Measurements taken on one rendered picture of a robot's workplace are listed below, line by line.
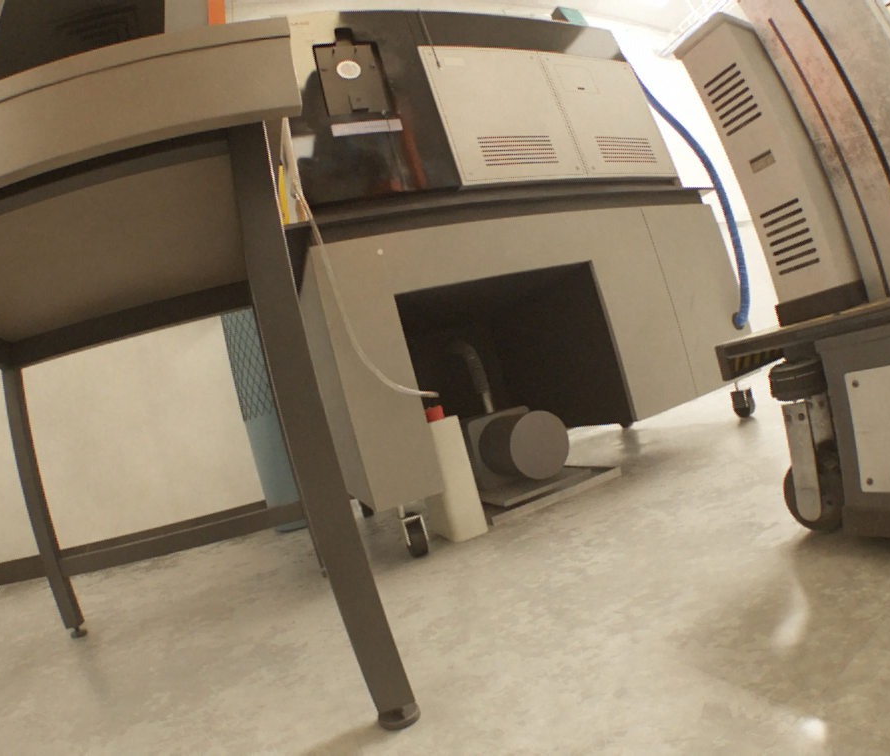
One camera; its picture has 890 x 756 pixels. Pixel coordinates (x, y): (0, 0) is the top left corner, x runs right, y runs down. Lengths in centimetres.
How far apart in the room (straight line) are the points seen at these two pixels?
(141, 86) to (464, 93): 109
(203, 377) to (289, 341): 178
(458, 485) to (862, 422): 82
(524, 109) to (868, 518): 130
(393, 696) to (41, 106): 65
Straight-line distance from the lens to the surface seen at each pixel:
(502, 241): 119
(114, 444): 232
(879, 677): 49
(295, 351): 47
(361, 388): 101
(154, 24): 70
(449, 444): 111
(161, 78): 52
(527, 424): 126
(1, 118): 56
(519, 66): 164
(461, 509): 113
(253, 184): 52
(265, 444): 184
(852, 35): 74
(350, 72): 142
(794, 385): 68
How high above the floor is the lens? 31
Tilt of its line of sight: 2 degrees up
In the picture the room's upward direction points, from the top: 15 degrees counter-clockwise
